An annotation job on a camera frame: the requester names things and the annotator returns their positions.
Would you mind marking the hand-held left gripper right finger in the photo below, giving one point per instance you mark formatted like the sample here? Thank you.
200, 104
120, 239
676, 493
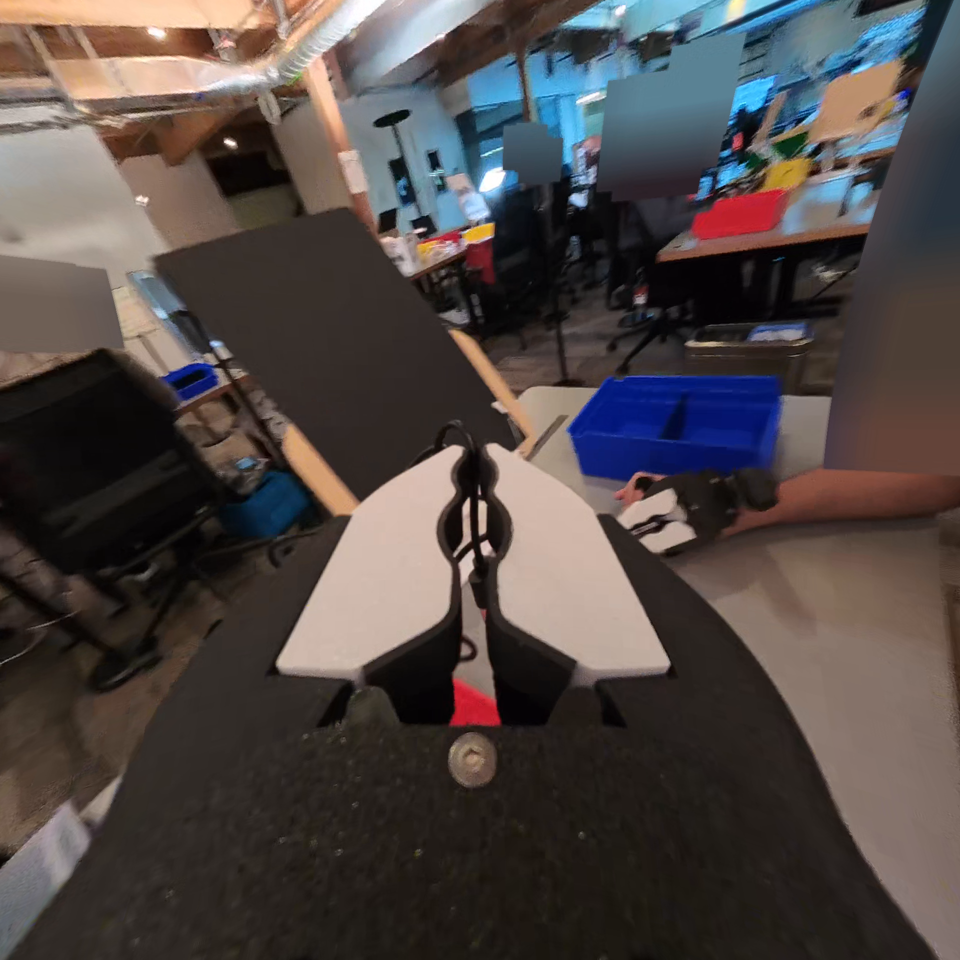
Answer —
578, 600

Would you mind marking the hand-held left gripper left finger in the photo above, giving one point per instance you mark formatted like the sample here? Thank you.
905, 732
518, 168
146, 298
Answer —
368, 600

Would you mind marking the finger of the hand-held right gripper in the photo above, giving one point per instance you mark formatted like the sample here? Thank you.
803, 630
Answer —
653, 510
668, 537

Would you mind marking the blue plastic bin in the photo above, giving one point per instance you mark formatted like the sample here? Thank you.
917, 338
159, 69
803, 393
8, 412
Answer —
675, 428

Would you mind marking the red plastic bin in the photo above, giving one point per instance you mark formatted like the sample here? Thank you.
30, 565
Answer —
474, 705

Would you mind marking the person's right forearm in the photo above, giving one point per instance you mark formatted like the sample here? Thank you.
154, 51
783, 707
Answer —
855, 495

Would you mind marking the grey desk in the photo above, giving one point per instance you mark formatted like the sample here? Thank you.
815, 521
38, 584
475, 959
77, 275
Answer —
840, 675

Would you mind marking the person's right hand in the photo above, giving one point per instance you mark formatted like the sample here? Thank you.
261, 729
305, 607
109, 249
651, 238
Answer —
638, 486

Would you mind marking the blue floor bag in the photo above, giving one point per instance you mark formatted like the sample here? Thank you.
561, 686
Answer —
267, 507

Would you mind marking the steel trash bin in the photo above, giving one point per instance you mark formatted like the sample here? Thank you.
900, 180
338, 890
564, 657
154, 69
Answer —
747, 357

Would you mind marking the wooden background table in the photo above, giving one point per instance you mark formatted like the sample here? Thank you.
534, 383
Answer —
780, 240

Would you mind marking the black office chair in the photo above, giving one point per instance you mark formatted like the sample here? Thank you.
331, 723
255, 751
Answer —
90, 465

